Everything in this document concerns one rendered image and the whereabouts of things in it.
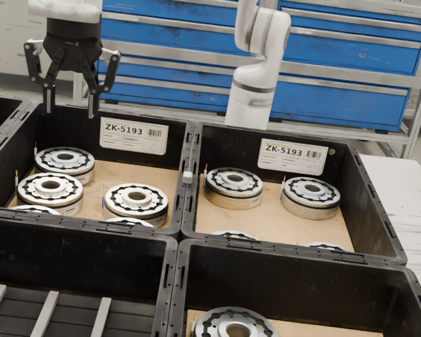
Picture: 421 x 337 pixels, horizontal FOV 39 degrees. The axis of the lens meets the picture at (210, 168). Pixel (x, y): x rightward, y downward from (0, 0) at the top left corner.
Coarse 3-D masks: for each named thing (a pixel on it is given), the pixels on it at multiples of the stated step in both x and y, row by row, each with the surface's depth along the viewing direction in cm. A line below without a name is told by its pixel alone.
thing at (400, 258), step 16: (224, 128) 111; (240, 128) 111; (192, 144) 102; (336, 144) 111; (352, 144) 111; (192, 160) 96; (352, 160) 106; (192, 176) 91; (368, 176) 100; (192, 192) 86; (368, 192) 94; (192, 208) 82; (192, 224) 79; (384, 224) 85; (208, 240) 76; (224, 240) 76; (240, 240) 77; (256, 240) 77; (336, 256) 76; (352, 256) 77; (368, 256) 77; (384, 256) 78; (400, 256) 78
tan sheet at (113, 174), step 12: (96, 168) 111; (108, 168) 111; (120, 168) 112; (132, 168) 113; (144, 168) 113; (156, 168) 114; (96, 180) 107; (108, 180) 107; (120, 180) 108; (132, 180) 108; (144, 180) 109; (156, 180) 110; (168, 180) 110; (84, 192) 102; (96, 192) 103; (168, 192) 106; (12, 204) 96; (84, 204) 99; (96, 204) 99; (168, 204) 102; (84, 216) 95; (96, 216) 96; (168, 216) 99
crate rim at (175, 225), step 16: (32, 112) 105; (112, 112) 110; (128, 112) 111; (16, 128) 98; (192, 128) 108; (0, 144) 92; (176, 192) 86; (0, 208) 76; (176, 208) 84; (96, 224) 76; (112, 224) 76; (128, 224) 76; (176, 224) 78; (176, 240) 77
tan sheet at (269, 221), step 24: (264, 192) 111; (216, 216) 101; (240, 216) 102; (264, 216) 103; (288, 216) 104; (336, 216) 107; (264, 240) 96; (288, 240) 97; (312, 240) 98; (336, 240) 99
